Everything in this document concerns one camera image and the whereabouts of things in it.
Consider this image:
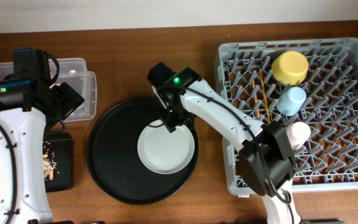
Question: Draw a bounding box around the peanut shells and rice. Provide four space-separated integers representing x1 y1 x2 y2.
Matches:
43 141 60 181

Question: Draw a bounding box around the yellow bowl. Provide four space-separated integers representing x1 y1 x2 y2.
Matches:
272 51 309 85

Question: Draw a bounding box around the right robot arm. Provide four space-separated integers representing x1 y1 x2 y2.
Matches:
147 62 301 223

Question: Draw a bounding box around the grey plate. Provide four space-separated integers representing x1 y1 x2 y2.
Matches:
137 119 195 174

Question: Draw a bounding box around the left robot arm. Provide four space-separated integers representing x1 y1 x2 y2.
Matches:
0 48 85 223

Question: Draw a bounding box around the grey dishwasher rack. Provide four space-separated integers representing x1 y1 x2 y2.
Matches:
214 38 358 192

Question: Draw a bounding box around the clear plastic bin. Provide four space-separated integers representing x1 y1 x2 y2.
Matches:
0 58 97 122

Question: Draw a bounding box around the black rectangular tray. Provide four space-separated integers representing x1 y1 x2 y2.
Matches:
43 133 73 193

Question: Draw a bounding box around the pink cup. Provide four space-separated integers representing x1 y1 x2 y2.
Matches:
285 121 311 151

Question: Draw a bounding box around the round black serving tray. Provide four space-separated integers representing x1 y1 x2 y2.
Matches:
86 96 199 205

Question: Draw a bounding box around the blue cup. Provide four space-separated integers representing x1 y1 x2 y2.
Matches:
276 86 306 116

